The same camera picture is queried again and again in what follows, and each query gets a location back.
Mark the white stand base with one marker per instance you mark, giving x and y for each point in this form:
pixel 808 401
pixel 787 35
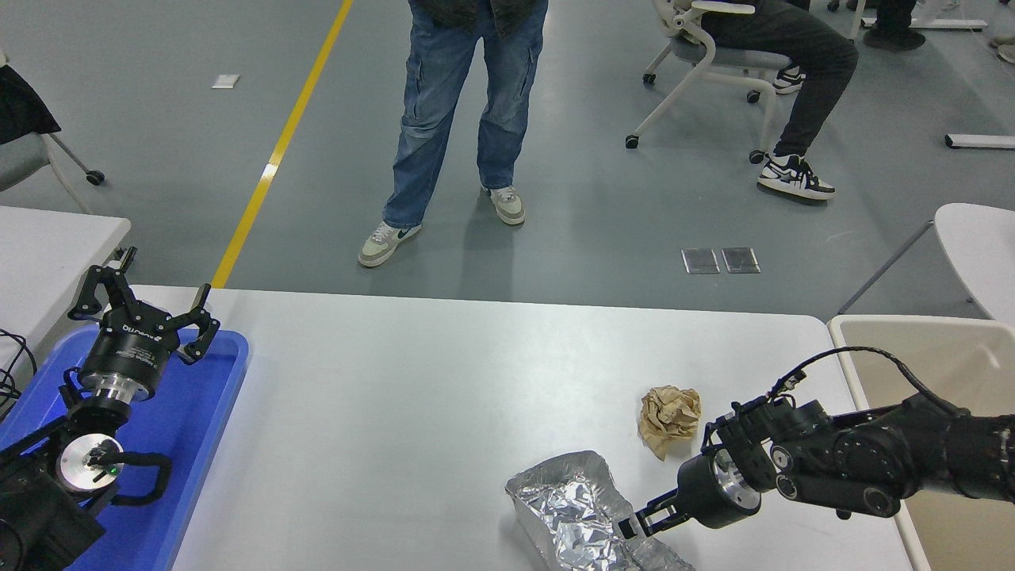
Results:
pixel 955 24

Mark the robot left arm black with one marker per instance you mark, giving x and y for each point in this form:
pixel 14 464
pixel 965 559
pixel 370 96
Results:
pixel 40 523

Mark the person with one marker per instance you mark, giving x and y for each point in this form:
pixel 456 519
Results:
pixel 892 32
pixel 1003 47
pixel 809 63
pixel 428 103

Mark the white rectangular side table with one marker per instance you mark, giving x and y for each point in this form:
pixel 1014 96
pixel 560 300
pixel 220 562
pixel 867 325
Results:
pixel 47 262

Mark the metal floor plate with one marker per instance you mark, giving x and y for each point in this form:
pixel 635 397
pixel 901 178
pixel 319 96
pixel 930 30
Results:
pixel 701 261
pixel 741 260

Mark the right gripper body black drum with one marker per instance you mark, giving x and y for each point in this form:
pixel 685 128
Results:
pixel 698 496

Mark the foil tray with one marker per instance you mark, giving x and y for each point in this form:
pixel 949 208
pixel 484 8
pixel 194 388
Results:
pixel 571 515

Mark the white floor bar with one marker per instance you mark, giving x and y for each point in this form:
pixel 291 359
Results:
pixel 979 141

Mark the black garment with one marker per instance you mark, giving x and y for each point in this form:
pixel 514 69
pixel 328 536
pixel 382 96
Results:
pixel 20 103

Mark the blue plastic tray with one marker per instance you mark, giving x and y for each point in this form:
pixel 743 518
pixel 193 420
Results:
pixel 198 412

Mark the grey white-framed chair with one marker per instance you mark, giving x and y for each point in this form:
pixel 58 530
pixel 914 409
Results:
pixel 737 59

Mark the white round table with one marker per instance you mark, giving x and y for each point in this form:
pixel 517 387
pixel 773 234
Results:
pixel 983 246

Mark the grey chair with castors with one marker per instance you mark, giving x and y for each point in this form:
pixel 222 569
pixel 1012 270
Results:
pixel 24 162

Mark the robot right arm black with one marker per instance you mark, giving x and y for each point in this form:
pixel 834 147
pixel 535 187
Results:
pixel 872 460

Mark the left gripper body black drum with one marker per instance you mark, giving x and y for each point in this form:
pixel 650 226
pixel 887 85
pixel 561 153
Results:
pixel 127 349

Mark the tan paper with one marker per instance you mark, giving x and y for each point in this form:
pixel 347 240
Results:
pixel 670 416

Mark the large pale bin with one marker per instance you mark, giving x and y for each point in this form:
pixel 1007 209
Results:
pixel 951 539

